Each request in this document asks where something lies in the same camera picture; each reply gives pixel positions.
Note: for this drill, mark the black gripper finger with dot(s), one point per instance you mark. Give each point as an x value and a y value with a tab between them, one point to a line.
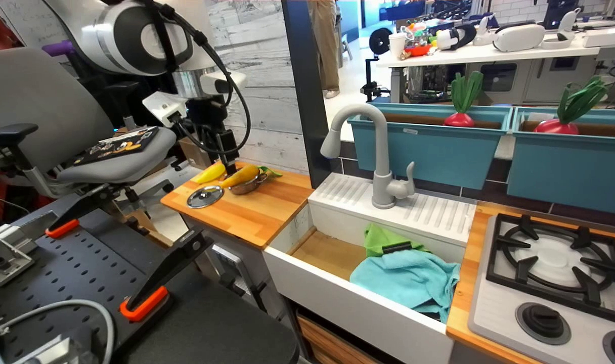
232	149
221	154

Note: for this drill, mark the small steel pot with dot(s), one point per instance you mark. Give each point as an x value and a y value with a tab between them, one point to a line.
246	187

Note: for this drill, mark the wooden stove counter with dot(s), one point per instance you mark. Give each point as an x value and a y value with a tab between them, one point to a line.
466	284

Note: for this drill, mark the green cloth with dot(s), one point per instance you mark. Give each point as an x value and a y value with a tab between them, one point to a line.
378	238

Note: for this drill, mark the grey toy stove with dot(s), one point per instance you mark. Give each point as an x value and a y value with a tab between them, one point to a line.
556	289

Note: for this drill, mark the purple tube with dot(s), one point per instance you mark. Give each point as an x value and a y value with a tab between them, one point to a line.
55	48

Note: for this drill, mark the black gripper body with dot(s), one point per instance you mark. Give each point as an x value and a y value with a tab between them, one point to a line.
207	113

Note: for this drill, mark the white background table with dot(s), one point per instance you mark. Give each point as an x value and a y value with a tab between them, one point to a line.
481	55

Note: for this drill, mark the grey metal box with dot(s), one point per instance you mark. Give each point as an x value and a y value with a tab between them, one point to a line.
4	260

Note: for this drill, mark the black pillar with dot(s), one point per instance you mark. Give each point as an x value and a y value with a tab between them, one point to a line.
305	88

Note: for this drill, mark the grey toy faucet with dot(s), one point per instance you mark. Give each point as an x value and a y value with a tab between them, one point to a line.
381	154

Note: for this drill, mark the tray of tools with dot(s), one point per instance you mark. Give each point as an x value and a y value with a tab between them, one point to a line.
116	145

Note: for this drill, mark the wooden counter board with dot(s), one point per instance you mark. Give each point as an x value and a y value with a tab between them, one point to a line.
253	212

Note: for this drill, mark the yellow banana plush toy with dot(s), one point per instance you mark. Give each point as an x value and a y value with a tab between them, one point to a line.
208	173

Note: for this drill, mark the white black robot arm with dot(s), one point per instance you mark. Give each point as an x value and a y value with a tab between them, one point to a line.
112	38

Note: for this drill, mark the steel pot lid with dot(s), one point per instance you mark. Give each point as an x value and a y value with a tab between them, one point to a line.
204	196

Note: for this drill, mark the grey office chair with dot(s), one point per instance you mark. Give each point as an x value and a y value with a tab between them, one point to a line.
37	107

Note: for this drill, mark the white toy sink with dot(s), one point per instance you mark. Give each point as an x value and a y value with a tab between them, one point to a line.
360	306

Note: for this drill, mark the red radish toy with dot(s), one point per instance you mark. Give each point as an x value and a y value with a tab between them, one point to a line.
576	104
464	94

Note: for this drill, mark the yellow banana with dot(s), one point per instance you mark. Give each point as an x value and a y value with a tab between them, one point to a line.
240	175

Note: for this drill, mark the marble backsplash panel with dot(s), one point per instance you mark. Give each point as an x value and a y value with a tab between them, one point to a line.
267	74

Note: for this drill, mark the teal planter box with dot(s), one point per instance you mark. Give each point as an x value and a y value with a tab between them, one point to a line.
570	169
434	154

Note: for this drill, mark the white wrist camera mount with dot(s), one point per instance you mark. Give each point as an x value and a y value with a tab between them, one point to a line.
162	107

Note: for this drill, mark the teal cloth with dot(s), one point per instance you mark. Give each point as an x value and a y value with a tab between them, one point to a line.
408	279

